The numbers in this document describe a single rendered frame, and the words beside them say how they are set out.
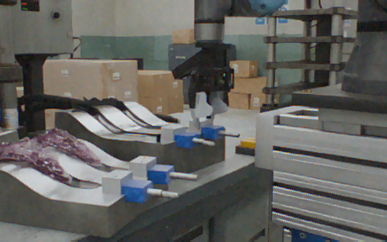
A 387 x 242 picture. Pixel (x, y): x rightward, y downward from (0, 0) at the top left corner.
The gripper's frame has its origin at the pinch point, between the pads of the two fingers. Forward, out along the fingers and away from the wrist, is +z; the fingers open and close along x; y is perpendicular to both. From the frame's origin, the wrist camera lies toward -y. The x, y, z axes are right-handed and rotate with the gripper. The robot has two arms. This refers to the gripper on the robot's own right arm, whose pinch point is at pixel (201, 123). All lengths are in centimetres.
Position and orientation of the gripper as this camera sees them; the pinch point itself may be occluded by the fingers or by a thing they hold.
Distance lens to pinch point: 114.8
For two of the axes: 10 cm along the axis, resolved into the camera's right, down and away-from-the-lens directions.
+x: 5.8, -1.4, 8.0
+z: 0.0, 9.8, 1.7
